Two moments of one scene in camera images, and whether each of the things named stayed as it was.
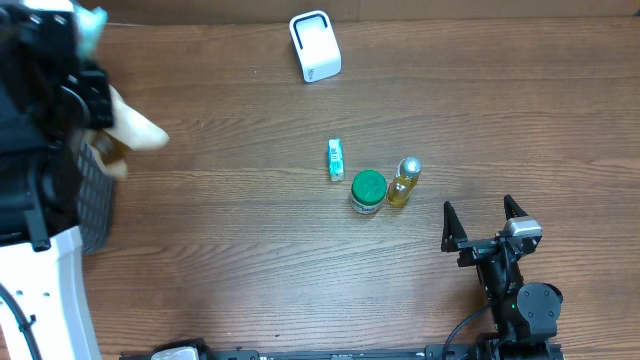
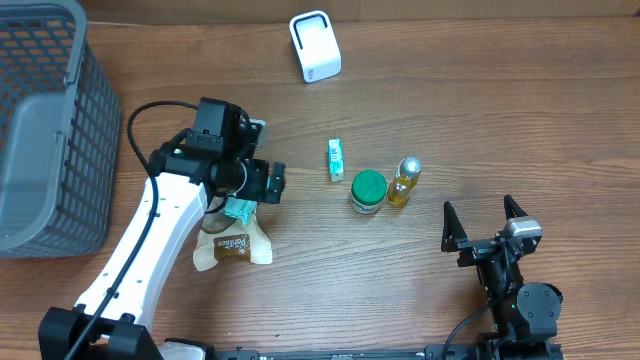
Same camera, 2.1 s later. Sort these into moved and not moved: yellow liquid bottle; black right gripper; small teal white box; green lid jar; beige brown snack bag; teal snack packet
Moved: teal snack packet; beige brown snack bag
Not moved: small teal white box; black right gripper; green lid jar; yellow liquid bottle
